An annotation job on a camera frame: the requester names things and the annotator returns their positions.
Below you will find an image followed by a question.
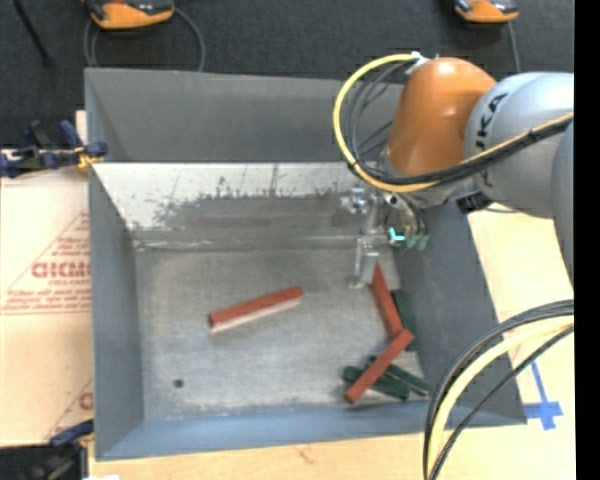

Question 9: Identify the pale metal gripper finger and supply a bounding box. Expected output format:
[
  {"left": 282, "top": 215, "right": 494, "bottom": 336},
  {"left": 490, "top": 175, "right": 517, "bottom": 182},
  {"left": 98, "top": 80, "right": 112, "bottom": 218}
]
[
  {"left": 350, "top": 240, "right": 371, "bottom": 290},
  {"left": 368, "top": 240, "right": 387, "bottom": 283}
]

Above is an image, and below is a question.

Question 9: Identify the red-brown flat block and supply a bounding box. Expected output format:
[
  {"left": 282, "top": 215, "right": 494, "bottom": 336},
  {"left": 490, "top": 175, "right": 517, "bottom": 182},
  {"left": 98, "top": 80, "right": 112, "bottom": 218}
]
[
  {"left": 208, "top": 285, "right": 305, "bottom": 335},
  {"left": 342, "top": 328, "right": 416, "bottom": 405},
  {"left": 370, "top": 262, "right": 405, "bottom": 342}
]

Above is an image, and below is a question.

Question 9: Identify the dark green flat block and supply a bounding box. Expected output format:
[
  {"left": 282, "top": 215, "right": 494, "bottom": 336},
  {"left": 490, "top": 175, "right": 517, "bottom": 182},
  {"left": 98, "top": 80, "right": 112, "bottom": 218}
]
[
  {"left": 390, "top": 289, "right": 418, "bottom": 352},
  {"left": 366, "top": 354, "right": 432, "bottom": 395},
  {"left": 341, "top": 365, "right": 412, "bottom": 402}
]

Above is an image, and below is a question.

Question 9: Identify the grey metal bin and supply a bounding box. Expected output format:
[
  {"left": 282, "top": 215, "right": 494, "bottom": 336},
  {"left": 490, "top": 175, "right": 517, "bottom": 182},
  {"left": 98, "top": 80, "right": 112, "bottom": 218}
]
[{"left": 83, "top": 66, "right": 527, "bottom": 462}]

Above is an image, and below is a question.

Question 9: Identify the brown cardboard board red print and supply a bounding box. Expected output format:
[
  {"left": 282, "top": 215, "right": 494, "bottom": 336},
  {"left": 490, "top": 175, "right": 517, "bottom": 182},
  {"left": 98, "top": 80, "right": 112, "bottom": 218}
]
[{"left": 0, "top": 161, "right": 96, "bottom": 449}]

